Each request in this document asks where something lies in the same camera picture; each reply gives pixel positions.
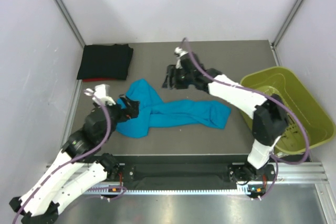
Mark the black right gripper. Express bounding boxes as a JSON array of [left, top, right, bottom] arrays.
[[162, 66, 194, 90]]

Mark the blue t-shirt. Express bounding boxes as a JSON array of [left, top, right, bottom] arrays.
[[116, 79, 231, 138]]

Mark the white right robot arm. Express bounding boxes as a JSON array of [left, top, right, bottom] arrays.
[[162, 48, 289, 180]]

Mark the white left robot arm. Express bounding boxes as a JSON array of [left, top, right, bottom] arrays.
[[9, 92, 140, 223]]

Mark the folded black t-shirt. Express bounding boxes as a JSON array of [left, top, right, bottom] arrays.
[[77, 44, 134, 80]]

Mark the folded red t-shirt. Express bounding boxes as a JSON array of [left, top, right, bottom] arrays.
[[82, 78, 116, 82]]

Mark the green plastic laundry basket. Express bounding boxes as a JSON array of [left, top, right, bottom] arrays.
[[240, 67, 335, 157]]

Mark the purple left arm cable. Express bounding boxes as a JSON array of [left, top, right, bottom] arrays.
[[12, 89, 128, 224]]

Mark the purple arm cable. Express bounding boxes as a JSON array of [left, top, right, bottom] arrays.
[[179, 37, 311, 200], [12, 89, 128, 224]]

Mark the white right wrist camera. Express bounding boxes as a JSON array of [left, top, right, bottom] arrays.
[[174, 47, 188, 69]]

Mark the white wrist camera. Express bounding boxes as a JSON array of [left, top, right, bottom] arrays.
[[92, 84, 116, 106], [174, 47, 188, 69]]

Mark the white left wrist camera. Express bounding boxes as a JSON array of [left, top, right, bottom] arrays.
[[92, 84, 116, 106]]

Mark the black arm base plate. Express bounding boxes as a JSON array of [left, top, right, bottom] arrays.
[[107, 154, 275, 190]]

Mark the left aluminium corner post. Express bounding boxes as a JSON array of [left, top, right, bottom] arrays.
[[54, 0, 85, 48]]

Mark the aluminium corner post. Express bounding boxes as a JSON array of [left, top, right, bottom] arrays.
[[54, 0, 85, 48], [271, 0, 305, 49]]

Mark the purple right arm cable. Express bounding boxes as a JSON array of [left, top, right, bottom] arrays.
[[179, 37, 311, 200]]

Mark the aluminium front frame rail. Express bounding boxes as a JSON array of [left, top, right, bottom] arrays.
[[61, 163, 328, 198]]

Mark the right aluminium corner post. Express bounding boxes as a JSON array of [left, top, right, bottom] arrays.
[[271, 0, 305, 49]]

